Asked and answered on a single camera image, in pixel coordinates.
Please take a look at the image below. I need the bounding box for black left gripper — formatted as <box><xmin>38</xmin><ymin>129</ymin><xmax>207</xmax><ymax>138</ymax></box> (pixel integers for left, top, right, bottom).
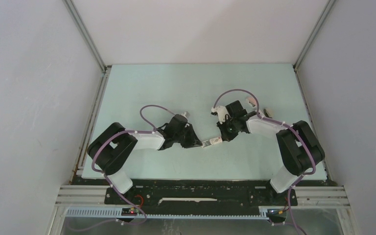
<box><xmin>173</xmin><ymin>123</ymin><xmax>202</xmax><ymax>149</ymax></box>

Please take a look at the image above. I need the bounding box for white staple tray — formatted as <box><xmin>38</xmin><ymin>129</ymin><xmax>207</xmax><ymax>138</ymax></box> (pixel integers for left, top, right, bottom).
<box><xmin>202</xmin><ymin>140</ymin><xmax>212</xmax><ymax>148</ymax></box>

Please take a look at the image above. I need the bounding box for pink stapler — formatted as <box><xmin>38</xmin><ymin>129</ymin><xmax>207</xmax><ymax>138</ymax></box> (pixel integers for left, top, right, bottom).
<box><xmin>246</xmin><ymin>96</ymin><xmax>257</xmax><ymax>108</ymax></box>

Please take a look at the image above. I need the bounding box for beige stapler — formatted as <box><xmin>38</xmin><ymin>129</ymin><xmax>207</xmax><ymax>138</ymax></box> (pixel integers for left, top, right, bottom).
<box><xmin>263</xmin><ymin>108</ymin><xmax>274</xmax><ymax>119</ymax></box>

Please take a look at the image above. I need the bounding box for small white staple box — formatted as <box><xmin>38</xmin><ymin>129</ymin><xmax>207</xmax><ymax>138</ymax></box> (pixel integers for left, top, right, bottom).
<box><xmin>209</xmin><ymin>137</ymin><xmax>223</xmax><ymax>145</ymax></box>

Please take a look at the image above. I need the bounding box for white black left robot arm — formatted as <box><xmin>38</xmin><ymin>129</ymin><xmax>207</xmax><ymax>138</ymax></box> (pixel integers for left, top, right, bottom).
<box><xmin>87</xmin><ymin>114</ymin><xmax>202</xmax><ymax>204</ymax></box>

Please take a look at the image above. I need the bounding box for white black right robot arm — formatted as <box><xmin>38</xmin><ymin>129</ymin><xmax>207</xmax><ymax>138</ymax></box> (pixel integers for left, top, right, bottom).
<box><xmin>211</xmin><ymin>100</ymin><xmax>325</xmax><ymax>205</ymax></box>

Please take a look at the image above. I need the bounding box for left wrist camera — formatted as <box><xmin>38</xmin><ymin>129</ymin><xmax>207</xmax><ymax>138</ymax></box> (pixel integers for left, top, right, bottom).
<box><xmin>180</xmin><ymin>111</ymin><xmax>190</xmax><ymax>122</ymax></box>

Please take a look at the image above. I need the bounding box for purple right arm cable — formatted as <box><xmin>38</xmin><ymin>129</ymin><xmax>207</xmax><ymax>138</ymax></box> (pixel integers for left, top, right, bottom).
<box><xmin>212</xmin><ymin>88</ymin><xmax>317</xmax><ymax>235</ymax></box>

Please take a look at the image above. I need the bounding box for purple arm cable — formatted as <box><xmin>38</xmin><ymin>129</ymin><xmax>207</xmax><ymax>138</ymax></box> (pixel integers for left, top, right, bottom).
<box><xmin>91</xmin><ymin>104</ymin><xmax>177</xmax><ymax>228</ymax></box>
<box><xmin>212</xmin><ymin>88</ymin><xmax>317</xmax><ymax>235</ymax></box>

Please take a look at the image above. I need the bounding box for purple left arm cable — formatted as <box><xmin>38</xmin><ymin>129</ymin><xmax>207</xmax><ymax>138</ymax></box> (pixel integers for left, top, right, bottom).
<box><xmin>91</xmin><ymin>104</ymin><xmax>177</xmax><ymax>228</ymax></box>

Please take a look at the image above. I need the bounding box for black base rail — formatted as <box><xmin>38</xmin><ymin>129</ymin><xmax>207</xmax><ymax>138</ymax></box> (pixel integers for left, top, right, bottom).
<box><xmin>104</xmin><ymin>179</ymin><xmax>298</xmax><ymax>216</ymax></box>

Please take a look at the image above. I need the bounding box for aluminium frame rail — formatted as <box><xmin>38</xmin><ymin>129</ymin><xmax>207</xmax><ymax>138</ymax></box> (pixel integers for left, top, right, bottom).
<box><xmin>55</xmin><ymin>185</ymin><xmax>350</xmax><ymax>219</ymax></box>

